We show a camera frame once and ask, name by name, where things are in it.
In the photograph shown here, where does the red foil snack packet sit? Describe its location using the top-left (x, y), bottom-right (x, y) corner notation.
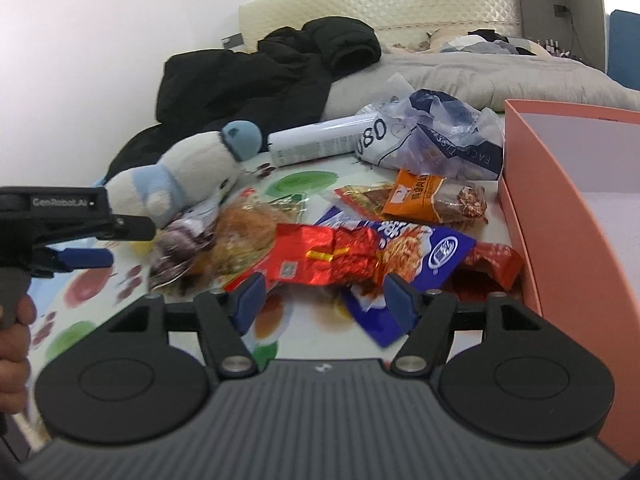
top-left (267, 223), bottom-right (388, 288)

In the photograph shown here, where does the person's left hand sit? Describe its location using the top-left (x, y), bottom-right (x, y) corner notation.
top-left (0, 295), bottom-right (38, 416)

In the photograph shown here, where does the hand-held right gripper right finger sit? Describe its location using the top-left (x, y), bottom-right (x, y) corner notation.
top-left (382, 274), bottom-right (543, 378)

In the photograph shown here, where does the blue chair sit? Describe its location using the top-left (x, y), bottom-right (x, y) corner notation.
top-left (607, 9), bottom-right (640, 92)

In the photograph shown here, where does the white spray can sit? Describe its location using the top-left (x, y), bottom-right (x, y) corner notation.
top-left (267, 114), bottom-right (388, 167)

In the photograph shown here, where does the red clear snack packet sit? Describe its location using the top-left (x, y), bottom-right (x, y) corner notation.
top-left (334, 183), bottom-right (401, 221)

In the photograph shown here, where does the fruit printed tablecloth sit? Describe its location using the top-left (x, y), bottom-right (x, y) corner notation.
top-left (30, 152), bottom-right (526, 361)

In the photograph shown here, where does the black jacket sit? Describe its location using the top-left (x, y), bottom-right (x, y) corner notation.
top-left (102, 16), bottom-right (382, 183)

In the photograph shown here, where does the grey blanket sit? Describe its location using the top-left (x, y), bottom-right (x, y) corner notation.
top-left (322, 52), bottom-right (640, 113)

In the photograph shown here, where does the white and blue plush duck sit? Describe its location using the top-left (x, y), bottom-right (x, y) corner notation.
top-left (105, 120), bottom-right (263, 228)

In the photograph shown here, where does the orange snack packet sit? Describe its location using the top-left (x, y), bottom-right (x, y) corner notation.
top-left (381, 169), bottom-right (488, 226)

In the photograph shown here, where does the purple snack packet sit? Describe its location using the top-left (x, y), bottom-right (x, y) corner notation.
top-left (147, 210), bottom-right (221, 291)

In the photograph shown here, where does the pile of clothes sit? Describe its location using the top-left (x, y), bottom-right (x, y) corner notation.
top-left (440, 29), bottom-right (546, 57)

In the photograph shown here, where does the dark red snack packet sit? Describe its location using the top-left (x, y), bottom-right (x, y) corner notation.
top-left (440, 241), bottom-right (524, 301)

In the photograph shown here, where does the pink cardboard box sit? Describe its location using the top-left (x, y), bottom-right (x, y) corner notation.
top-left (497, 99), bottom-right (640, 466)

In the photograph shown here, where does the clear orange food packet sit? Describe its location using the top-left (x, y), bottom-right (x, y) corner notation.
top-left (200, 195), bottom-right (311, 291)

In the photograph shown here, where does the printed clear plastic bag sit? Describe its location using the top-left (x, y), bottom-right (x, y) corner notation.
top-left (354, 74), bottom-right (506, 181)

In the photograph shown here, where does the row of small bottles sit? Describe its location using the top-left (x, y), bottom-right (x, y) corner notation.
top-left (535, 37), bottom-right (576, 59)

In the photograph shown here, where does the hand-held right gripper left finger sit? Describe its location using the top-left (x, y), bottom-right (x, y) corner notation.
top-left (107, 272), bottom-right (268, 378)

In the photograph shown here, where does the cream quilted headboard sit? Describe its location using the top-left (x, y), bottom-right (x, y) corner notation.
top-left (238, 0), bottom-right (522, 53)

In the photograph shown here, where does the blue snack packet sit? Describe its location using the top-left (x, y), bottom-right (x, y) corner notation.
top-left (312, 208), bottom-right (477, 348)

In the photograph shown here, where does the beige patterned pillow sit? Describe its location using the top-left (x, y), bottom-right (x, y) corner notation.
top-left (387, 30), bottom-right (446, 55)

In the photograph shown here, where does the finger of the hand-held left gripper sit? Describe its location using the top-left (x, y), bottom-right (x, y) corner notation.
top-left (32, 214), bottom-right (157, 256)
top-left (30, 247), bottom-right (114, 279)

